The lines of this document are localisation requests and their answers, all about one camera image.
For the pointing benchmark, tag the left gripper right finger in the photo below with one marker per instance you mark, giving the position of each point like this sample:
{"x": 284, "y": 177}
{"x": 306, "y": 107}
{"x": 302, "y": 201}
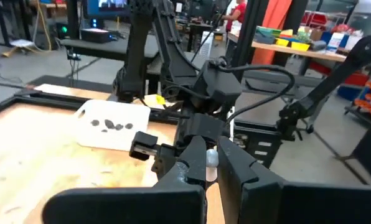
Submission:
{"x": 297, "y": 205}

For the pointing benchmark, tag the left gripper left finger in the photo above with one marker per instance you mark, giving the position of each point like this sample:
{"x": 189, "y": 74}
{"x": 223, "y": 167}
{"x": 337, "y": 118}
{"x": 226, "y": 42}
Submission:
{"x": 126, "y": 205}

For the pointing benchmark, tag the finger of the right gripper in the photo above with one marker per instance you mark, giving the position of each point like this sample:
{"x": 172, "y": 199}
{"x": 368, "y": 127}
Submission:
{"x": 167, "y": 161}

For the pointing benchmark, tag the white plastic bone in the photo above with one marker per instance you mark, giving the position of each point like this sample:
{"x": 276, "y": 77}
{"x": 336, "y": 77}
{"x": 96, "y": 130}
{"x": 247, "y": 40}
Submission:
{"x": 212, "y": 160}

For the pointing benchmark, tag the white plastic bin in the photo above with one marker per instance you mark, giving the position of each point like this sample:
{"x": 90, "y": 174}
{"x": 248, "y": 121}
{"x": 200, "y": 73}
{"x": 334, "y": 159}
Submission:
{"x": 110, "y": 140}

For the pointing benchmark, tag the white ribbed panel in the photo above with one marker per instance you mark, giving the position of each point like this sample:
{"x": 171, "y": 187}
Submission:
{"x": 208, "y": 46}

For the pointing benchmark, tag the yellow small bin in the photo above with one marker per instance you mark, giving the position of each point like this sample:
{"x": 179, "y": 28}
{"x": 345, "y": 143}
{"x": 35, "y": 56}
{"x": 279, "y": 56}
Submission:
{"x": 300, "y": 46}
{"x": 282, "y": 42}

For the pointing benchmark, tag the person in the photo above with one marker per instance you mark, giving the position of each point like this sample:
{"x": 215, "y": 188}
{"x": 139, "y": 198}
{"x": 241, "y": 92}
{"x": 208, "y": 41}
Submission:
{"x": 236, "y": 12}

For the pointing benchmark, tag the wooden work table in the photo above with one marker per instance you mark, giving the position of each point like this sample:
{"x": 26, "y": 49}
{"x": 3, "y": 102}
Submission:
{"x": 297, "y": 53}

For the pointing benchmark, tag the orange fabric sheet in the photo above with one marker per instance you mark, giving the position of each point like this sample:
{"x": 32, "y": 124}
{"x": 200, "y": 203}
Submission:
{"x": 275, "y": 18}

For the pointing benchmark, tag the orange parts bin rack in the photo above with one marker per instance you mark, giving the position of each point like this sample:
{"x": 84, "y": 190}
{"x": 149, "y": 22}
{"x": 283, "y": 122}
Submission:
{"x": 370, "y": 93}

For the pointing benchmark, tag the black box device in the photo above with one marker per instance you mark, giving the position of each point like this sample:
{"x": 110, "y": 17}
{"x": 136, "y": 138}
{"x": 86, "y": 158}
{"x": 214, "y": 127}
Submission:
{"x": 95, "y": 35}

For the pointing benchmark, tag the blue screen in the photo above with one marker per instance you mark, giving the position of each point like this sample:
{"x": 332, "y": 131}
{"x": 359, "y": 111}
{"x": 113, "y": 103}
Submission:
{"x": 110, "y": 6}

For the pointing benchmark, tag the black computer green lights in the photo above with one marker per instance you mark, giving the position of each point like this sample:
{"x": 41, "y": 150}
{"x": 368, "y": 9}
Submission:
{"x": 63, "y": 30}

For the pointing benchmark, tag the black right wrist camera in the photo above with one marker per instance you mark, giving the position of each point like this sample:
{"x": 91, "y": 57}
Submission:
{"x": 216, "y": 84}

